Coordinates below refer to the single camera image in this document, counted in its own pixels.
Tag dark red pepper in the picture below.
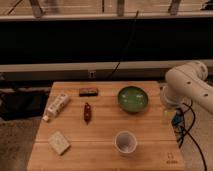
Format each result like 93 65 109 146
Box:
84 103 92 124

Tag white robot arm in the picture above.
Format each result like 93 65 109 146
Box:
160 61 213 114

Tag dark brown rectangular block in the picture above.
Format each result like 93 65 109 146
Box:
79 88 98 97

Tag green bowl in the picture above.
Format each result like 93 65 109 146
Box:
117 86 149 113

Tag white tube with cap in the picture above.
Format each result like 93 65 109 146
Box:
42 93 70 122

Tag black hanging cable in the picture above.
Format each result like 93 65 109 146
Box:
106 9 140 80

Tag black cable beside table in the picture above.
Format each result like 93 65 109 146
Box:
171 101 208 171

